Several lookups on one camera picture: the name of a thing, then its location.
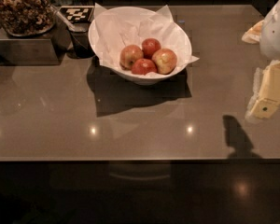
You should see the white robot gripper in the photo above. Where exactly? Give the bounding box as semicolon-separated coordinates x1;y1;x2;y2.
242;0;280;121

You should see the right yellow-red apple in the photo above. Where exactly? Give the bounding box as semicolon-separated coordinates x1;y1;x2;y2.
152;49;177;75

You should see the yellow-red apple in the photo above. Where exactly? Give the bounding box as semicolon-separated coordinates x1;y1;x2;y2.
119;45;144;70
152;49;177;75

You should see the back red apple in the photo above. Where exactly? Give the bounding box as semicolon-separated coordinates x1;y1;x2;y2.
142;38;161;59

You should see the red apple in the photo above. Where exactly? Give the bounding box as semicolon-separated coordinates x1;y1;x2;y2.
132;59;157;75
142;38;161;59

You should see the front red apple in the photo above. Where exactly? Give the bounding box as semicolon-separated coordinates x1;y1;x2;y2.
132;59;157;75

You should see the white bowl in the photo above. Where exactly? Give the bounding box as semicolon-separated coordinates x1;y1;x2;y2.
88;6;193;86

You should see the left yellow-red apple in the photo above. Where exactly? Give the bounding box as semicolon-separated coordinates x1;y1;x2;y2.
119;45;144;70

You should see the white paper liner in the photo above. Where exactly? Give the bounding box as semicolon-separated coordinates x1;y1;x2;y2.
93;2;200;77

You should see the dark metal scoop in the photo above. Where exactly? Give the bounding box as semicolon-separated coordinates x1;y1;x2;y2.
50;6;88;33

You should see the black white marker tag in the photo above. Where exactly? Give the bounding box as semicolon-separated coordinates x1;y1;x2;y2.
59;6;94;23

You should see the dark metal box stand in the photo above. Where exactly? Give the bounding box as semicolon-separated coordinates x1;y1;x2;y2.
0;23;71;66

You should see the glass jar of granola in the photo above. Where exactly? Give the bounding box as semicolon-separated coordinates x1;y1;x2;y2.
0;0;55;37

